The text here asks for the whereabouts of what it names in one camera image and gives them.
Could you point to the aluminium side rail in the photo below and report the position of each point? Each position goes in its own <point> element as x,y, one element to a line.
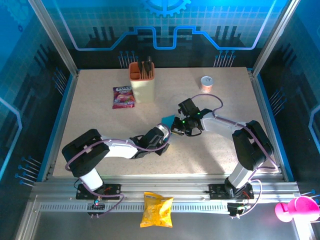
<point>266,120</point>
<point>62,120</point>

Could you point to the red candy bag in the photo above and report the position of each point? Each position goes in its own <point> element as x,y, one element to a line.
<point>122,98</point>

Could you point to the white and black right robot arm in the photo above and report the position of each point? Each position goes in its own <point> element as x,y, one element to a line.
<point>220,127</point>

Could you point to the pink plastic goblet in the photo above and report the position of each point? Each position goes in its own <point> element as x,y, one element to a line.
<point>303,208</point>

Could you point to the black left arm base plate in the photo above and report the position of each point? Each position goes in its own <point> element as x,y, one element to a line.
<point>115,187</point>

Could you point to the circuit board with led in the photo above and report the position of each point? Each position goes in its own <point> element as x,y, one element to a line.
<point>235,208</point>
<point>96,205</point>

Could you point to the beige utensil holder orange rim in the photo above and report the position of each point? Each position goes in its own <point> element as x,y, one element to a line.
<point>143,92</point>

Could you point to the tall black kitchen utensil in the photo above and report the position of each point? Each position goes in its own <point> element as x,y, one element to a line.
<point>149,60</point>

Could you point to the aluminium front rail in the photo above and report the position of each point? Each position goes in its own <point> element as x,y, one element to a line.
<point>162,186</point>

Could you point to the short black kitchen utensil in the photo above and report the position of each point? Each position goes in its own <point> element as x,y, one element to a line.
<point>142,66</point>

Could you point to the small orange can white lid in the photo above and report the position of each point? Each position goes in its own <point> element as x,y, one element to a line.
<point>207,86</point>

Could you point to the blue cloth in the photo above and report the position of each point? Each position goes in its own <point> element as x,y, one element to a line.
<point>167,120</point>

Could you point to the aluminium frame post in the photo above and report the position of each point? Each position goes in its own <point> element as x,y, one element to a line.
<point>55,37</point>
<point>274,37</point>

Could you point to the right circuit board with LED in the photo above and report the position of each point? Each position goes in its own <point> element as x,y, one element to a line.
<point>235,208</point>

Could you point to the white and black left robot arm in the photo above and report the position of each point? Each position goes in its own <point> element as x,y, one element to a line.
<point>120,151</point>

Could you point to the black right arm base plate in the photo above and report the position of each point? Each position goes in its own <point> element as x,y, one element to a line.
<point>215,190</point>

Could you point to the left circuit board with LED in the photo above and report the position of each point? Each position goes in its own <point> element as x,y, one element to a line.
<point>96,205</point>

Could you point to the yellow chips bag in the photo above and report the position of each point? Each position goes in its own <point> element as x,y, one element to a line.
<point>156,212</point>

